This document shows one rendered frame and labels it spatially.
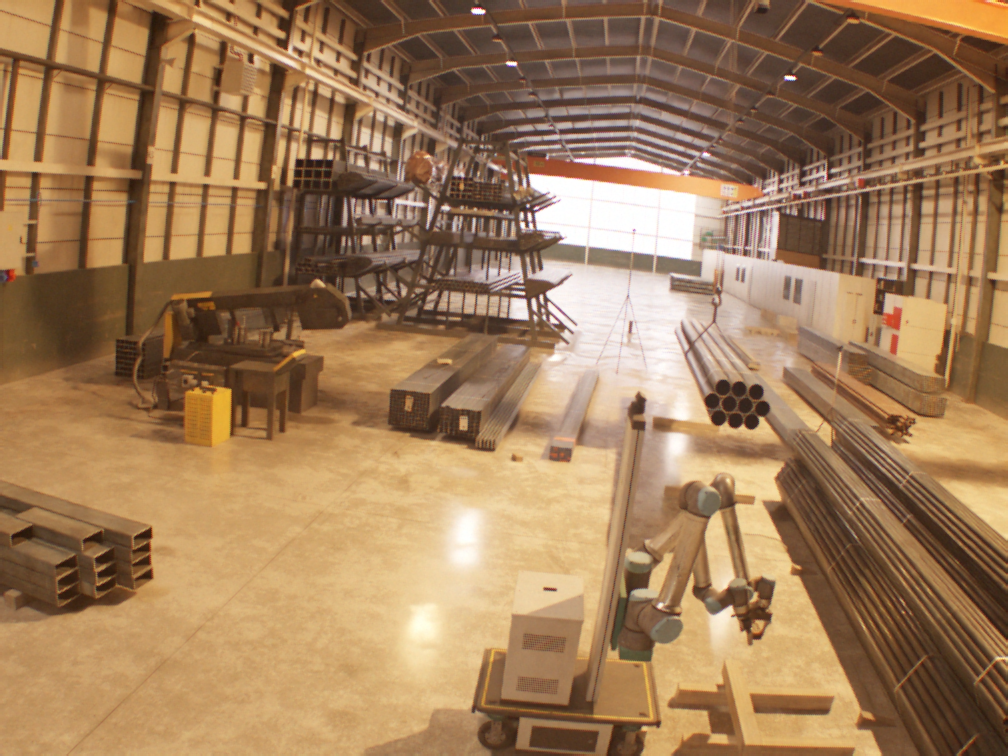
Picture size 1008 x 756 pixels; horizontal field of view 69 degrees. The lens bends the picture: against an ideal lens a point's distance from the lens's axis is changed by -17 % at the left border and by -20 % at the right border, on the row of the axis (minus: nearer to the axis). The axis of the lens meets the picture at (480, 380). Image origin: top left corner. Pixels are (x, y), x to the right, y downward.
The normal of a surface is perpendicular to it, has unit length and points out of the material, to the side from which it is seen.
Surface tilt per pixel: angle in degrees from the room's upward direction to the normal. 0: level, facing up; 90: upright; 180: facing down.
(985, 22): 90
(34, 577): 90
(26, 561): 90
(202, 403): 90
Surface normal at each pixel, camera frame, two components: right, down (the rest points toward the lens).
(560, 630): -0.10, 0.17
